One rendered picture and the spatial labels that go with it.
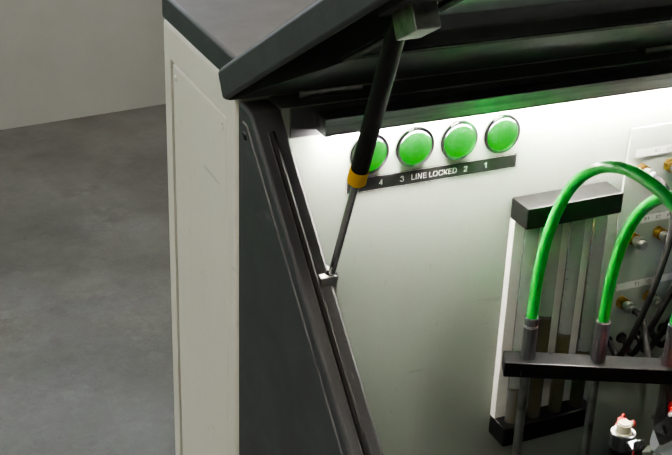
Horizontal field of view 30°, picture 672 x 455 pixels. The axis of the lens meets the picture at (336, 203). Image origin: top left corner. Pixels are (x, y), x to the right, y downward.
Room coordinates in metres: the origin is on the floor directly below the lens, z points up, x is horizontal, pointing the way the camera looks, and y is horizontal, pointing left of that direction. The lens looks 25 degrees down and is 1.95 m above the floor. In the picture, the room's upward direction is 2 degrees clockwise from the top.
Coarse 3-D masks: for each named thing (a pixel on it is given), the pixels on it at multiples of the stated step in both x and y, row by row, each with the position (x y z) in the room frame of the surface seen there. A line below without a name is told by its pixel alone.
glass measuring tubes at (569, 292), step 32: (544, 192) 1.45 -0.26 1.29; (576, 192) 1.46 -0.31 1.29; (608, 192) 1.46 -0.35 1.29; (512, 224) 1.43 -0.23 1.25; (544, 224) 1.41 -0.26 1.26; (576, 224) 1.44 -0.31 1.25; (512, 256) 1.43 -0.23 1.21; (576, 256) 1.44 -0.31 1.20; (512, 288) 1.43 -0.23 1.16; (544, 288) 1.43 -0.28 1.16; (576, 288) 1.45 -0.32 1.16; (512, 320) 1.43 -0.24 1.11; (544, 320) 1.43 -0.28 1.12; (576, 320) 1.48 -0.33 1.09; (544, 352) 1.43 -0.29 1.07; (576, 352) 1.47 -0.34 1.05; (512, 384) 1.42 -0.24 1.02; (544, 384) 1.46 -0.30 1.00; (576, 384) 1.46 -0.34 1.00; (512, 416) 1.41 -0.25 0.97; (544, 416) 1.44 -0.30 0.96; (576, 416) 1.45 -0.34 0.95
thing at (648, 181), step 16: (608, 160) 1.26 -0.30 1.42; (576, 176) 1.30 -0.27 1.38; (592, 176) 1.29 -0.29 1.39; (640, 176) 1.20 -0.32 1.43; (560, 192) 1.33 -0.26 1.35; (656, 192) 1.18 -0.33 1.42; (560, 208) 1.33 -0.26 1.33; (544, 240) 1.35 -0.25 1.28; (544, 256) 1.35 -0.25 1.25; (544, 272) 1.36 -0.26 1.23; (528, 304) 1.36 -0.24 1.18; (528, 320) 1.36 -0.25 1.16
